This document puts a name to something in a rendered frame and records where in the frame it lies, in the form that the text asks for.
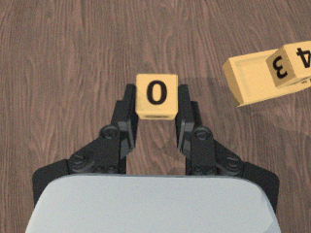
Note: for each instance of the yellow number cube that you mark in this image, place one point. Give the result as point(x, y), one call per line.
point(290, 64)
point(156, 96)

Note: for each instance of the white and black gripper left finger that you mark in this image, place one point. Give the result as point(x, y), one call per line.
point(108, 152)

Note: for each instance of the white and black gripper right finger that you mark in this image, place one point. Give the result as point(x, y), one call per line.
point(207, 157)

